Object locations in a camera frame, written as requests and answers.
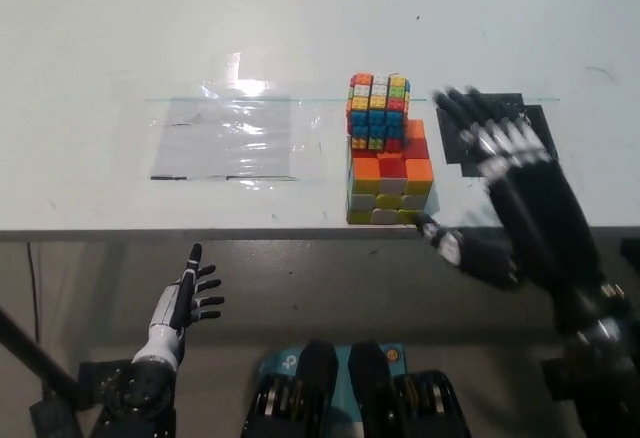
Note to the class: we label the small studded multicolour puzzle cube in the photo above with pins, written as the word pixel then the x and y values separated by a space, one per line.
pixel 377 113

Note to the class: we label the dark box on floor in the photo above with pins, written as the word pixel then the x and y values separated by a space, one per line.
pixel 52 418

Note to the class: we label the black tape patch on desk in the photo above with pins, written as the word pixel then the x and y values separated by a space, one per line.
pixel 452 148

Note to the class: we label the big orange red puzzle cube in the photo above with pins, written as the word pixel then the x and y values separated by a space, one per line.
pixel 390 183

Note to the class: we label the clear plastic film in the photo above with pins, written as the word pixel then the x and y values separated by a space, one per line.
pixel 310 158

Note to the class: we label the teal robot body panel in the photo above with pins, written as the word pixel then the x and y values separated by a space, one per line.
pixel 275 370

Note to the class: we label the clear plastic sheet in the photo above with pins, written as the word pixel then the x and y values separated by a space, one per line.
pixel 220 148

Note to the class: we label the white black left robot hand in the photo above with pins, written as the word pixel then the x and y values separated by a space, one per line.
pixel 170 313

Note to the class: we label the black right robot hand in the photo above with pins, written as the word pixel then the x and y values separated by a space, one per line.
pixel 545 218

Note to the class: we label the black slanted pole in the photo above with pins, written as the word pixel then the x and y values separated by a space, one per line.
pixel 30 348

